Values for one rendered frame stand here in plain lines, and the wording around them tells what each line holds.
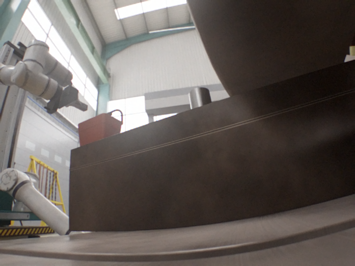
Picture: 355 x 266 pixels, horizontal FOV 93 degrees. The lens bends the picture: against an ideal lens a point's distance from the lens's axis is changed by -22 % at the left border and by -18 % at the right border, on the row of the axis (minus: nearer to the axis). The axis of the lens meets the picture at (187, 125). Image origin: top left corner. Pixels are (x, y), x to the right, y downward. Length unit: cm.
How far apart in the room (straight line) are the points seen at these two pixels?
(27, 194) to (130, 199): 88
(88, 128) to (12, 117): 107
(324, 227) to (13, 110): 201
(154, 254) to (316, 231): 19
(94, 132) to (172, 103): 313
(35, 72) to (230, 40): 70
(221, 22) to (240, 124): 31
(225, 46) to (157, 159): 44
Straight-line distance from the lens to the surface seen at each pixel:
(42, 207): 144
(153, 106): 404
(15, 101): 206
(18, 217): 164
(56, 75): 98
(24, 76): 85
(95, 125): 98
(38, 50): 93
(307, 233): 26
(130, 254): 29
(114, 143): 85
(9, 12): 1017
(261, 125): 63
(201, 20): 63
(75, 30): 1420
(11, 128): 192
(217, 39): 69
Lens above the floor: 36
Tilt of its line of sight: 23 degrees up
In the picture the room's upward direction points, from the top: 8 degrees counter-clockwise
